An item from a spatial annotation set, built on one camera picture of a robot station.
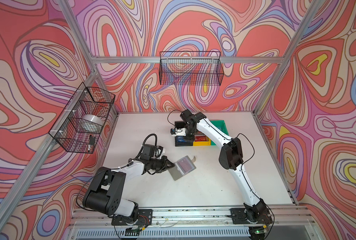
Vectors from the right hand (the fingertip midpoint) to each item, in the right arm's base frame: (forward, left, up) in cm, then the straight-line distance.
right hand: (188, 139), depth 98 cm
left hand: (-18, +9, 0) cm, 20 cm away
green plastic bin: (+11, -24, 0) cm, 26 cm away
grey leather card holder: (-18, +5, -5) cm, 19 cm away
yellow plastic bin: (-3, -9, -1) cm, 10 cm away
